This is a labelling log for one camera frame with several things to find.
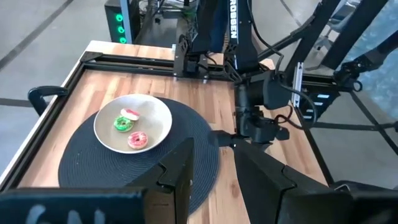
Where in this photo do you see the white and red donut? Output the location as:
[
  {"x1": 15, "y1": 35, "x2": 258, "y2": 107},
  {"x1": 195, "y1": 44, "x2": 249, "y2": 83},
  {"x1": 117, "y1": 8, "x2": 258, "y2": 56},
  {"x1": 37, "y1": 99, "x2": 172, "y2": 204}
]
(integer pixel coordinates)
[{"x1": 120, "y1": 108, "x2": 141, "y2": 122}]

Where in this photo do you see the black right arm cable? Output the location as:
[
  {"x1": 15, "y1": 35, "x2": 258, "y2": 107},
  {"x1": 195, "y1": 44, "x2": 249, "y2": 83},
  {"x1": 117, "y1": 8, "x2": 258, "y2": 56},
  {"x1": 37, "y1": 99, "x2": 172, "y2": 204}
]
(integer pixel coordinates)
[{"x1": 247, "y1": 0, "x2": 318, "y2": 131}]

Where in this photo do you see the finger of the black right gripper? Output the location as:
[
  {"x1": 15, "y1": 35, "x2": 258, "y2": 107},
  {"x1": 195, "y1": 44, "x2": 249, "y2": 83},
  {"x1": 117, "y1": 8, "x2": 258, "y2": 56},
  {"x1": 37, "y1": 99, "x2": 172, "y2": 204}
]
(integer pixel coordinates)
[{"x1": 210, "y1": 129, "x2": 239, "y2": 149}]

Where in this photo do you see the dark round woven placemat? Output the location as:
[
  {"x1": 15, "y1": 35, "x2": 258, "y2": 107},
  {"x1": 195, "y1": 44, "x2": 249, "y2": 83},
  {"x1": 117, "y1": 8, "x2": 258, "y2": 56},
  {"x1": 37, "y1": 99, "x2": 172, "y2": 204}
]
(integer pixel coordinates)
[{"x1": 58, "y1": 96, "x2": 220, "y2": 216}]

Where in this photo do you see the aluminium extrusion rail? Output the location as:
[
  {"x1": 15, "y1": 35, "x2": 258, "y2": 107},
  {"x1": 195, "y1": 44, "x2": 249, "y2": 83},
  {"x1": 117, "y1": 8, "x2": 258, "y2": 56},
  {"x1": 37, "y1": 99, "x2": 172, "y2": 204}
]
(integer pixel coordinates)
[{"x1": 291, "y1": 62, "x2": 305, "y2": 108}]

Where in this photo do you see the black support strut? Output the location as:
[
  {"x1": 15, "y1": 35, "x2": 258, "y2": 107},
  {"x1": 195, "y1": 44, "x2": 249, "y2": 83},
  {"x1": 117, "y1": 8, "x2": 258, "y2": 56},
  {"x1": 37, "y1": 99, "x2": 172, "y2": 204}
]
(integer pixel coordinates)
[{"x1": 333, "y1": 36, "x2": 398, "y2": 93}]

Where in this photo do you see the black frame leg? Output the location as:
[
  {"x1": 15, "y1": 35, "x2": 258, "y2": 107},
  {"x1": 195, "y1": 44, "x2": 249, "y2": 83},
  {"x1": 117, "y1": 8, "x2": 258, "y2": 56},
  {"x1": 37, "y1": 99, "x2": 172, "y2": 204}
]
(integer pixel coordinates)
[
  {"x1": 321, "y1": 0, "x2": 390, "y2": 70},
  {"x1": 283, "y1": 0, "x2": 343, "y2": 79}
]

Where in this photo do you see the black box with green lights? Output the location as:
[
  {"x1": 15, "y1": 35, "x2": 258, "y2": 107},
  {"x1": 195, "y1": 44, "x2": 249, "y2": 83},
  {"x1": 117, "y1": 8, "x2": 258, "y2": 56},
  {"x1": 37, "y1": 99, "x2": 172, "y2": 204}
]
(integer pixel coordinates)
[{"x1": 104, "y1": 0, "x2": 141, "y2": 45}]

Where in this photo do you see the pink sprinkle donut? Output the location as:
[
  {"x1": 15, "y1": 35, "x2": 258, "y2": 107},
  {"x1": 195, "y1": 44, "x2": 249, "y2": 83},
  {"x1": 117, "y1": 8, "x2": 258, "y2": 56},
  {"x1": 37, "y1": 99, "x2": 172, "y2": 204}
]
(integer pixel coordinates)
[{"x1": 127, "y1": 131, "x2": 149, "y2": 150}]

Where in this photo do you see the green sprinkle donut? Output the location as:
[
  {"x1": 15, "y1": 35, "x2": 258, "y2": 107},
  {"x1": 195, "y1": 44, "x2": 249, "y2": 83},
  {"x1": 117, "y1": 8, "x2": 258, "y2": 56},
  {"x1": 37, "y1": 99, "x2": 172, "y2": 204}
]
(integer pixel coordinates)
[{"x1": 113, "y1": 114, "x2": 135, "y2": 133}]

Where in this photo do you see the black table edge clamp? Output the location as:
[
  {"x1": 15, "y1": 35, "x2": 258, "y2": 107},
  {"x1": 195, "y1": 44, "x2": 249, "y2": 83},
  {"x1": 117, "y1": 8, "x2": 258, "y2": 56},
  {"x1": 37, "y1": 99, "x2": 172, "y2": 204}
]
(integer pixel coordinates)
[{"x1": 27, "y1": 85, "x2": 70, "y2": 117}]

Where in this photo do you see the beige bowl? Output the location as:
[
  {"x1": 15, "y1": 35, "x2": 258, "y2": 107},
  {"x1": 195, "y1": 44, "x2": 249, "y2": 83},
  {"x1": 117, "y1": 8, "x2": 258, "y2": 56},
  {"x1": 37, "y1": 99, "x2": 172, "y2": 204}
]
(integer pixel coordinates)
[{"x1": 93, "y1": 93, "x2": 174, "y2": 155}]

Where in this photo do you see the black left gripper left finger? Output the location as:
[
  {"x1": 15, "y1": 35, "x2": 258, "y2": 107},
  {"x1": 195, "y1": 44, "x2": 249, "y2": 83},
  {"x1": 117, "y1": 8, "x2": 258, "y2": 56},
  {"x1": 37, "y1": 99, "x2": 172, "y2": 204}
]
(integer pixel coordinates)
[{"x1": 126, "y1": 136, "x2": 196, "y2": 224}]

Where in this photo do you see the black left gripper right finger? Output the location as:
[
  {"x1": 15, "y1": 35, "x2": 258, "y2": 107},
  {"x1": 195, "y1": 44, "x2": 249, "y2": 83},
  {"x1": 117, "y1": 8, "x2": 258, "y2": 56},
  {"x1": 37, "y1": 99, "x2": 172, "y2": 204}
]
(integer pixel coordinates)
[{"x1": 233, "y1": 142, "x2": 353, "y2": 224}]

